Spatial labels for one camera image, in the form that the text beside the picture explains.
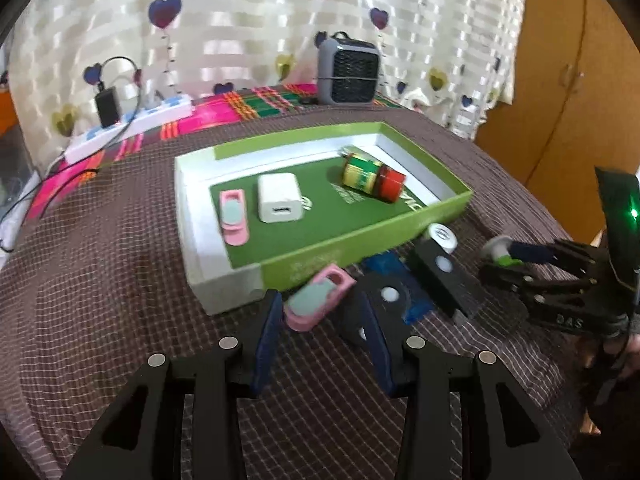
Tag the green cardboard box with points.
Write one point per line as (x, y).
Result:
(320, 220)

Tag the colourful striped cloth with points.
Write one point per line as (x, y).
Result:
(225, 107)

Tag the white power strip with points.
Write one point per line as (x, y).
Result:
(150, 115)

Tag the orange tray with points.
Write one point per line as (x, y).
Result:
(4, 110)

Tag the black bike light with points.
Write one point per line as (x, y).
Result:
(450, 285)

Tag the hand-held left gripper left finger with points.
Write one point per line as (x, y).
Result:
(265, 340)

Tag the wooden cabinet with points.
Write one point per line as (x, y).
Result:
(560, 85)

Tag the green and white spool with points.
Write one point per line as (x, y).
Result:
(497, 249)

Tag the blue usb device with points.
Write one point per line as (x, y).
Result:
(417, 305)

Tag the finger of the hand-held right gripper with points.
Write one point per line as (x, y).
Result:
(505, 277)
(530, 252)

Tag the white charger cube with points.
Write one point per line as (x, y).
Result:
(277, 192)

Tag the brown bottle with red cap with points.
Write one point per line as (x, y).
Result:
(365, 175)

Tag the brown checked blanket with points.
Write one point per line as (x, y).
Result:
(125, 285)

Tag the pink toy car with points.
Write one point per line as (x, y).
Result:
(235, 232)
(300, 320)

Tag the heart print curtain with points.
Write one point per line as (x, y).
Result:
(250, 10)

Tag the grey small desk heater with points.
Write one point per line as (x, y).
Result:
(350, 70)

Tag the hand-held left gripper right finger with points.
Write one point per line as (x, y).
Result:
(381, 355)

